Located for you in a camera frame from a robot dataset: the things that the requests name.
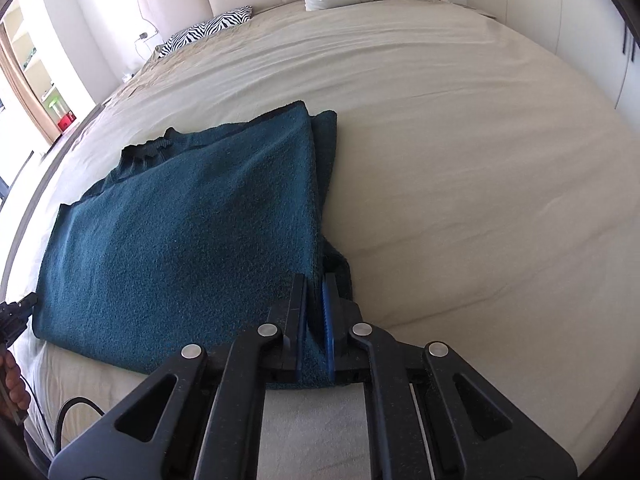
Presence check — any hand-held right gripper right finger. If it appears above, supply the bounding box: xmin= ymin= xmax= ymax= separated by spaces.
xmin=320 ymin=272 xmax=582 ymax=480

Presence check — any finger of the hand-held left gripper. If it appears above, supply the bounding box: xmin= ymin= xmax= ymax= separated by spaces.
xmin=11 ymin=292 xmax=39 ymax=322

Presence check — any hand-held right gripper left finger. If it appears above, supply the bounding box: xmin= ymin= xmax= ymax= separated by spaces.
xmin=47 ymin=273 xmax=308 ymax=480

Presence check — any dark green knit sweater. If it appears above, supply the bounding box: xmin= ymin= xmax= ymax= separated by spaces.
xmin=32 ymin=101 xmax=354 ymax=392

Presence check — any person's left hand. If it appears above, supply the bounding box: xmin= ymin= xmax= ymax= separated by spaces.
xmin=0 ymin=347 xmax=32 ymax=426

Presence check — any beige bed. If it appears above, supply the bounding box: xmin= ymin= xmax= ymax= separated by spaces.
xmin=0 ymin=0 xmax=640 ymax=480

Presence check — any beige curtain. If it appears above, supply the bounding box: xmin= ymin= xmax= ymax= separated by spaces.
xmin=0 ymin=24 xmax=57 ymax=147

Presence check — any zebra print pillow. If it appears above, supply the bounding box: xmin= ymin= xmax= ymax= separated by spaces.
xmin=159 ymin=5 xmax=254 ymax=57

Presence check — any beige padded headboard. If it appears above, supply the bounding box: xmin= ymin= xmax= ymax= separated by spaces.
xmin=135 ymin=0 xmax=306 ymax=52

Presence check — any white wardrobe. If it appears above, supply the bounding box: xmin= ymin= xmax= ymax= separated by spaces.
xmin=462 ymin=0 xmax=640 ymax=111

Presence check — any black cable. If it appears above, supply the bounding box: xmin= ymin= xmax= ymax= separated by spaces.
xmin=52 ymin=397 xmax=107 ymax=453

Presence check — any white wall shelf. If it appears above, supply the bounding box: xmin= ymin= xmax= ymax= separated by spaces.
xmin=9 ymin=22 xmax=77 ymax=132

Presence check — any short black wardrobe handle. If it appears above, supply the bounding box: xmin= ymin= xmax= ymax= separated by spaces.
xmin=621 ymin=24 xmax=639 ymax=63

